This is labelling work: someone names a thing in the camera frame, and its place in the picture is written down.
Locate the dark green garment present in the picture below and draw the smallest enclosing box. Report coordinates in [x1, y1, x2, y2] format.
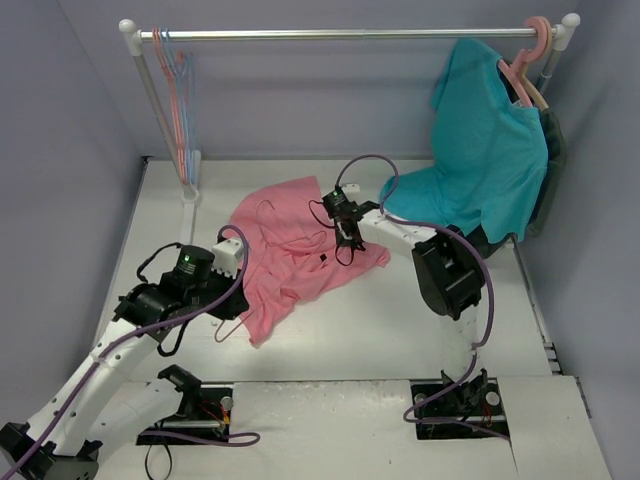
[465, 108, 568, 259]

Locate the pink t shirt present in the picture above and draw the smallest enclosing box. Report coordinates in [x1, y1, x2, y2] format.
[231, 176, 391, 347]

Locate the silver clothes rack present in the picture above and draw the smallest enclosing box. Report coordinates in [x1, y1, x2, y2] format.
[118, 13, 582, 236]

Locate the thick pink hanger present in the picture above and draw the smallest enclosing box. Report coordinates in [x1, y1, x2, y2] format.
[497, 16, 552, 107]

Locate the teal t shirt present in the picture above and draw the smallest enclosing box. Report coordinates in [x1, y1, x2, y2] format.
[379, 38, 548, 243]

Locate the pink wire hanger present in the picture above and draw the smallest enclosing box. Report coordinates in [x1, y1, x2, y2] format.
[213, 199, 326, 344]
[152, 28, 190, 185]

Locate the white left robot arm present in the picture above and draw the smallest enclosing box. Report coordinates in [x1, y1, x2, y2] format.
[1, 238, 248, 479]

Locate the blue wire hanger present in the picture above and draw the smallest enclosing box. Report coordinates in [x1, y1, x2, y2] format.
[162, 29, 197, 186]

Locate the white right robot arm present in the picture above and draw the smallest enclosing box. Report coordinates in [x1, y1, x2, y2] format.
[321, 187, 485, 412]

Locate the thick beige hanger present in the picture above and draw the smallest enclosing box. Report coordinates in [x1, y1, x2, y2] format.
[517, 16, 553, 111]

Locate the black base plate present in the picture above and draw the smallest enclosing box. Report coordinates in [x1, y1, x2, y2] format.
[406, 379, 510, 441]
[135, 384, 233, 446]

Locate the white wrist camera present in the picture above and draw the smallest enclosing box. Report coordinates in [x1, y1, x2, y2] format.
[340, 183, 361, 198]
[211, 237, 244, 279]

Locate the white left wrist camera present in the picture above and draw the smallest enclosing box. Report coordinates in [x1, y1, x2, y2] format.
[211, 237, 244, 279]

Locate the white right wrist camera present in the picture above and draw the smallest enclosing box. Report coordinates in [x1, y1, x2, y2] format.
[340, 183, 361, 198]

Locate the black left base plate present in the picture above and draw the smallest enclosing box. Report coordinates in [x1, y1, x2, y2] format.
[135, 384, 233, 446]

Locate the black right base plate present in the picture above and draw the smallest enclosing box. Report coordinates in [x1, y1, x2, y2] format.
[406, 379, 510, 441]

